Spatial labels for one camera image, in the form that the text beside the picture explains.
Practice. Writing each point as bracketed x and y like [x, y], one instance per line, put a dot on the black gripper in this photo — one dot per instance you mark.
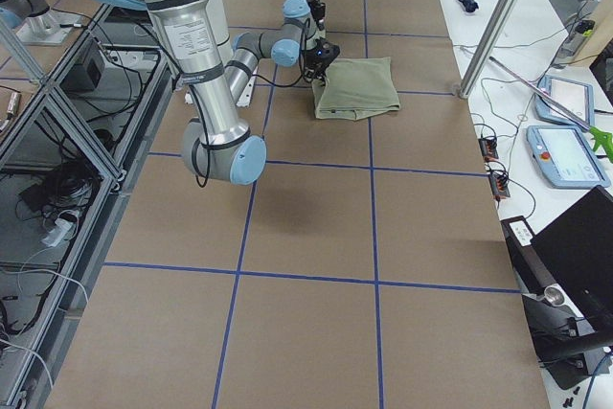
[316, 60]
[318, 9]

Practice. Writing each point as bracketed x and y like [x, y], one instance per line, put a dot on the olive green t-shirt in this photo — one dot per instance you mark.
[357, 89]

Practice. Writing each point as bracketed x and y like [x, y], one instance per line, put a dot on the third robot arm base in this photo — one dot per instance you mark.
[34, 21]

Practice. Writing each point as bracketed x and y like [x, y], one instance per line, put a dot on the near teach pendant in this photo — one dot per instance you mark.
[564, 157]

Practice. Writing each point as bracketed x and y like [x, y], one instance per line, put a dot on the teach pendant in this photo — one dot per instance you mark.
[564, 157]
[575, 96]

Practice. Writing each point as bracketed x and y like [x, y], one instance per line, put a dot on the far teach pendant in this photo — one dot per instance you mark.
[575, 96]

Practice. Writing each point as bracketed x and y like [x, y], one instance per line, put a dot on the metal reacher grabber stick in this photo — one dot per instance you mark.
[603, 139]

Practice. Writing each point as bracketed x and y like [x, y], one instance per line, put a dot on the black monitor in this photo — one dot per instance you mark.
[576, 248]

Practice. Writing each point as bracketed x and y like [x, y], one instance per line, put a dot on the aluminium frame post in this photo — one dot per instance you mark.
[494, 28]

